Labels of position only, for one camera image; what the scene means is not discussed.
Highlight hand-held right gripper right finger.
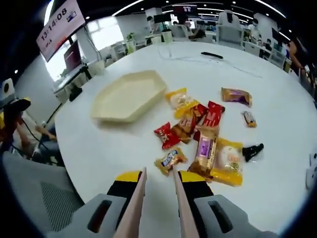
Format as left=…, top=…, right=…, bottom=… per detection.
left=177, top=170, right=279, bottom=238

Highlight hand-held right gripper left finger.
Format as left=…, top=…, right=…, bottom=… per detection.
left=47, top=170, right=143, bottom=238

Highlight pink food tongs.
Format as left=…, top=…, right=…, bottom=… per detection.
left=113, top=166, right=201, bottom=238

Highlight long brown purple-label food bar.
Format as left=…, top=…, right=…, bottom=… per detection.
left=187, top=125, right=220, bottom=180

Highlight yellow pastry food packet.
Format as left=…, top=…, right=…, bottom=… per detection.
left=164, top=87, right=200, bottom=119
left=210, top=138, right=245, bottom=187

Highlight gold blue-label food candy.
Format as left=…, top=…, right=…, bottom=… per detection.
left=154, top=147, right=188, bottom=177

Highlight small red food packet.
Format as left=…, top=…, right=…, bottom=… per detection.
left=153, top=121, right=182, bottom=151

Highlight black food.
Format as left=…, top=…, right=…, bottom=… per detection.
left=241, top=143, right=265, bottom=164

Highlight small orange food candy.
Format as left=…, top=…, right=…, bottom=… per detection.
left=241, top=111, right=258, bottom=128

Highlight beige hexagonal container tray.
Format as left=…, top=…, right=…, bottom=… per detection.
left=90, top=70, right=168, bottom=123

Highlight gold purple-label food packet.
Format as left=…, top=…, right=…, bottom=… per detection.
left=221, top=87, right=253, bottom=109

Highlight black computer mouse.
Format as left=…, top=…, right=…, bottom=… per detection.
left=69, top=87, right=83, bottom=102

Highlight grey desk with black legs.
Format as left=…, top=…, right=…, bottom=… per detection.
left=53, top=63, right=93, bottom=101

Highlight dark purple monitor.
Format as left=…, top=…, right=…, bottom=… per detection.
left=63, top=40, right=84, bottom=72

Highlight grey mesh office chair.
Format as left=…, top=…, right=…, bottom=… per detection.
left=0, top=150, right=86, bottom=238

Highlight long ceiling light strip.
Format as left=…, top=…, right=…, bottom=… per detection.
left=44, top=0, right=55, bottom=25

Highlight white paper cup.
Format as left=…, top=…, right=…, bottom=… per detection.
left=92, top=60, right=106, bottom=76

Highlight black oblong device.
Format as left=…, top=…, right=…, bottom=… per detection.
left=201, top=52, right=224, bottom=60

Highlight white mesh office chair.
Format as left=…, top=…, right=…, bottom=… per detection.
left=217, top=23, right=244, bottom=48
left=269, top=47, right=286, bottom=65

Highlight tall cup with dark lid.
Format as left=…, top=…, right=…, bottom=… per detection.
left=161, top=29, right=173, bottom=44

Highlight hanging dark red display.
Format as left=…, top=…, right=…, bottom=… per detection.
left=173, top=5, right=198, bottom=14

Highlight large wall screen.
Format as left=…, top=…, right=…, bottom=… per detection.
left=36, top=0, right=86, bottom=62

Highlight thin white cable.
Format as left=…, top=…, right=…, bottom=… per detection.
left=158, top=43, right=264, bottom=79

